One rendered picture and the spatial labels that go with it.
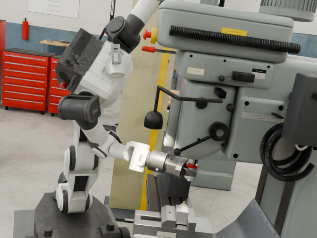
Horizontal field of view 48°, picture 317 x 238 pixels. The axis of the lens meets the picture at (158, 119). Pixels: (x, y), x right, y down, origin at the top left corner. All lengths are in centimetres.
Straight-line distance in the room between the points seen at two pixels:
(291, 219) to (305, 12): 77
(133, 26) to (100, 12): 869
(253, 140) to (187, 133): 25
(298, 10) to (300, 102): 39
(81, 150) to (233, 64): 103
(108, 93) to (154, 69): 158
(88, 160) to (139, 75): 130
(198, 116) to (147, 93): 184
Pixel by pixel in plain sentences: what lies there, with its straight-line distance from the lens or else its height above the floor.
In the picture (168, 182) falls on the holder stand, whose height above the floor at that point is 99.
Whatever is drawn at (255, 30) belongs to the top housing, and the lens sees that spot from 128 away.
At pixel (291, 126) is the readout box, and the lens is 115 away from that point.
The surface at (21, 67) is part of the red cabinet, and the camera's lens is 626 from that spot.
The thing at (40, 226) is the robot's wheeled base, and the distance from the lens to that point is 227.
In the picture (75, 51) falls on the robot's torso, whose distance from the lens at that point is 159.
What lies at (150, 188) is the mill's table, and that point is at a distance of 204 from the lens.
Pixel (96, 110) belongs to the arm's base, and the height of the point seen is 141.
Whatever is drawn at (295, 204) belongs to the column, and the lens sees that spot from 150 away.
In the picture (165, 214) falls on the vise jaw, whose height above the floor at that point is 101.
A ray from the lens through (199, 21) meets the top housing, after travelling 123.
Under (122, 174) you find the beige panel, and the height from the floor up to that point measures 40.
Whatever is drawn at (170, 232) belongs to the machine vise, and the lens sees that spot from 160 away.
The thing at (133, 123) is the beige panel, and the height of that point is 90.
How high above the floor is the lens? 181
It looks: 15 degrees down
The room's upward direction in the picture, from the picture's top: 8 degrees clockwise
